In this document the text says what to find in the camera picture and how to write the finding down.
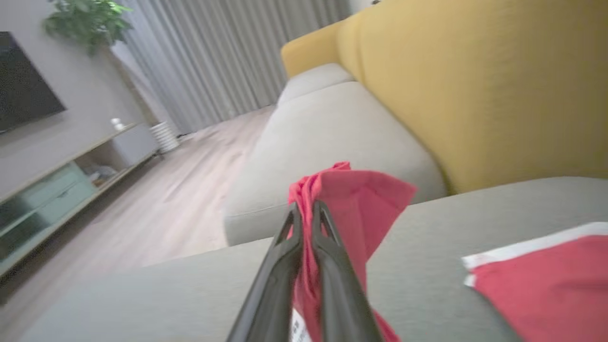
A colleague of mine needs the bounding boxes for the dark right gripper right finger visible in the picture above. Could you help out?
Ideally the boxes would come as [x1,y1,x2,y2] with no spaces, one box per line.
[311,199,383,342]

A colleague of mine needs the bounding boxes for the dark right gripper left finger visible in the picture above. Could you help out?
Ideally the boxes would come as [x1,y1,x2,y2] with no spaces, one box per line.
[227,202,304,342]

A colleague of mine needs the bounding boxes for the red garment with white stripes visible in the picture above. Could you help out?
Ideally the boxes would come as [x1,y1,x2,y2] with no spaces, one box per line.
[287,161,608,342]

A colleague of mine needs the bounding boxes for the grey fabric ottoman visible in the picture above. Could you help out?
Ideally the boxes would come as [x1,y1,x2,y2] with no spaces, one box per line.
[19,177,608,342]

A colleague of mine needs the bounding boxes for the grey sofa seat cushion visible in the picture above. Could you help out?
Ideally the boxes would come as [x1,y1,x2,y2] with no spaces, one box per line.
[277,63,354,106]
[223,81,447,247]

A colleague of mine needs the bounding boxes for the items on cabinet shelf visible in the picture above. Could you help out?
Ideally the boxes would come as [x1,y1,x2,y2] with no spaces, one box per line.
[88,164,119,186]

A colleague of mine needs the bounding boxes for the wooden TV cabinet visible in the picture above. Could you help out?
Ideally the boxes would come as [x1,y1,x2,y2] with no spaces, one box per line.
[0,123,160,278]

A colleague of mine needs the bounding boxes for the grey pleated curtain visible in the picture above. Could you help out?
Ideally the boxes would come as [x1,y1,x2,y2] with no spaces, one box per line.
[112,0,352,136]

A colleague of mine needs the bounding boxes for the yellow sofa armrest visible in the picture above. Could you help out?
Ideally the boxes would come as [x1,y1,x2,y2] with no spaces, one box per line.
[280,19,352,79]

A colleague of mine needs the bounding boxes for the yellow sofa backrest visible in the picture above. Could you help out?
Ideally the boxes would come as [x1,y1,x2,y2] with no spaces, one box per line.
[335,0,608,195]

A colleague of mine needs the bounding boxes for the green leafy plant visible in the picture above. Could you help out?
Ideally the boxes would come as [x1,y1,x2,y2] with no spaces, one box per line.
[43,0,133,55]

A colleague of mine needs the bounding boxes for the black wall television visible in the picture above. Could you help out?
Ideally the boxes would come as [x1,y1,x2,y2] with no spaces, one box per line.
[0,31,67,134]

